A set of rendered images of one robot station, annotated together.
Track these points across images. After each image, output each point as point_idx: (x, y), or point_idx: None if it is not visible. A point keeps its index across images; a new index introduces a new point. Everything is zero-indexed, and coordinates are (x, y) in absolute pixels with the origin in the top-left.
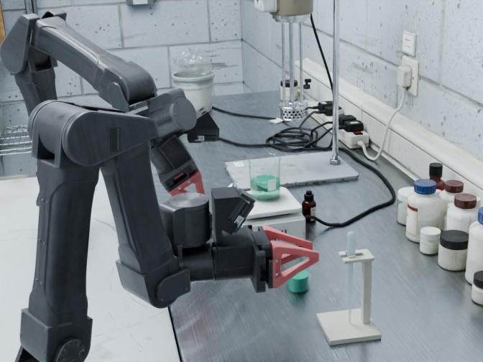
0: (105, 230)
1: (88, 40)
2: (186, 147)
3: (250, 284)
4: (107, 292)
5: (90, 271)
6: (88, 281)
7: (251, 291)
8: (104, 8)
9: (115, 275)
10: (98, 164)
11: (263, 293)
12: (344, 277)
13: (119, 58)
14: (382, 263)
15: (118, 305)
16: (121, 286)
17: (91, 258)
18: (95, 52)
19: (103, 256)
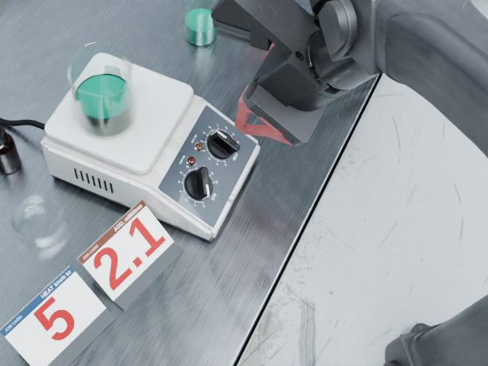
0: None
1: (465, 51)
2: (259, 77)
3: (244, 75)
4: (423, 181)
5: (421, 256)
6: (436, 226)
7: (255, 62)
8: None
9: (391, 218)
10: None
11: (245, 51)
12: (133, 16)
13: (401, 3)
14: (62, 9)
15: (423, 143)
16: (397, 184)
17: (401, 298)
18: (463, 15)
19: (381, 288)
